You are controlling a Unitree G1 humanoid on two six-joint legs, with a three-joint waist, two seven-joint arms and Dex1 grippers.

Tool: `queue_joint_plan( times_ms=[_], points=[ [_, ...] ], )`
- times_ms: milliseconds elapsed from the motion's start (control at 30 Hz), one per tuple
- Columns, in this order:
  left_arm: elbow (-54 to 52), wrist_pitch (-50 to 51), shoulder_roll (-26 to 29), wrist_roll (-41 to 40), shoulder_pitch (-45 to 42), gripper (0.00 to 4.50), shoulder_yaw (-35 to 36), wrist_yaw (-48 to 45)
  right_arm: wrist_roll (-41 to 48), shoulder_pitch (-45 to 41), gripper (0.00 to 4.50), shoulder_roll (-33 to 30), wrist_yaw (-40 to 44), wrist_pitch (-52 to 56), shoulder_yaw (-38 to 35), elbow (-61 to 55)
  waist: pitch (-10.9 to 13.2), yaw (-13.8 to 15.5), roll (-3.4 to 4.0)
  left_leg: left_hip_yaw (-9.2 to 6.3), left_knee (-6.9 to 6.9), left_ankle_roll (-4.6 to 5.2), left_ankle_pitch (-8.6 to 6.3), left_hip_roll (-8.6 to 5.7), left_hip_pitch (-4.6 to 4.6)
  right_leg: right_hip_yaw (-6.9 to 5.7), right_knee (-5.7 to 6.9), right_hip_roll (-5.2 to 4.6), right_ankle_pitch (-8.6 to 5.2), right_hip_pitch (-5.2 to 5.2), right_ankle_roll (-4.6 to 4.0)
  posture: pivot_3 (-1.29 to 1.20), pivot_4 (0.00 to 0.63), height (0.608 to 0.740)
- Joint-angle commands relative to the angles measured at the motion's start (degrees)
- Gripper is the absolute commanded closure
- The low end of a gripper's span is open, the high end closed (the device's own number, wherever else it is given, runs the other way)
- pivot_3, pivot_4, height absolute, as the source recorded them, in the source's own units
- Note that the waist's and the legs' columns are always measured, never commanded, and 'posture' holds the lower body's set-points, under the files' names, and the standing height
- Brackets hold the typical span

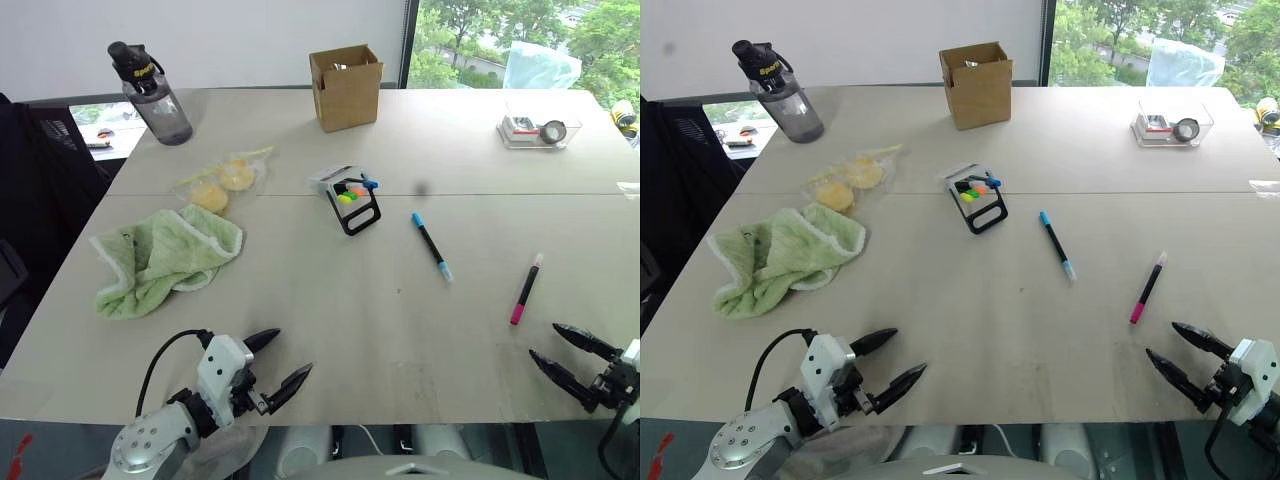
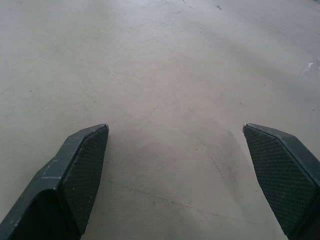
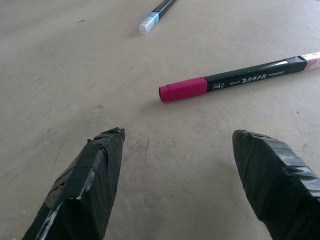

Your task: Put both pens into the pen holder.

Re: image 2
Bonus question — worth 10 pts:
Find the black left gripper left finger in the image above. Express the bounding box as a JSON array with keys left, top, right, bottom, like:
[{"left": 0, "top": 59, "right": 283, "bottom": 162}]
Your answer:
[{"left": 0, "top": 123, "right": 110, "bottom": 240}]

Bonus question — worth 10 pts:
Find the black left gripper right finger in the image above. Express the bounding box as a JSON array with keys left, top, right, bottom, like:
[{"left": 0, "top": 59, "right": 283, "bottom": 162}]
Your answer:
[{"left": 242, "top": 122, "right": 320, "bottom": 240}]

